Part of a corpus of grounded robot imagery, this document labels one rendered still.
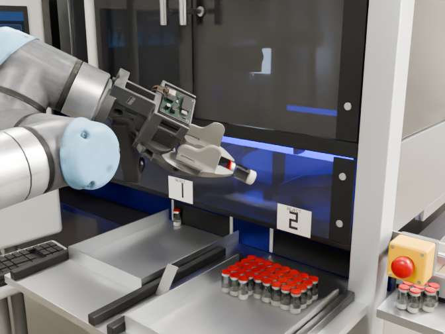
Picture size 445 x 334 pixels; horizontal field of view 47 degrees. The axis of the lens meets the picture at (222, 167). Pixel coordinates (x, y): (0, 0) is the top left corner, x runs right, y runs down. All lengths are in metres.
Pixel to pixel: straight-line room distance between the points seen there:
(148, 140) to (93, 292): 0.53
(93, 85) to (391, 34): 0.54
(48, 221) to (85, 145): 1.12
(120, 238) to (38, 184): 0.87
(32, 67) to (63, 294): 0.61
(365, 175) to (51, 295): 0.69
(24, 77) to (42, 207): 0.99
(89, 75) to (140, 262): 0.66
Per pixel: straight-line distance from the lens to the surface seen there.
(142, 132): 0.70
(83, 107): 0.69
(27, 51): 0.69
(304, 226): 1.12
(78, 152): 0.54
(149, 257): 1.28
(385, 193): 1.02
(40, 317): 2.17
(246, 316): 1.04
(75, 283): 1.20
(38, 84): 0.68
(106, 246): 1.36
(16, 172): 0.52
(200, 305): 1.07
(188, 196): 1.31
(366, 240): 1.06
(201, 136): 0.76
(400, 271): 1.01
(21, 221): 1.62
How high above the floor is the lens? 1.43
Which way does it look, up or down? 16 degrees down
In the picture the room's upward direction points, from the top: straight up
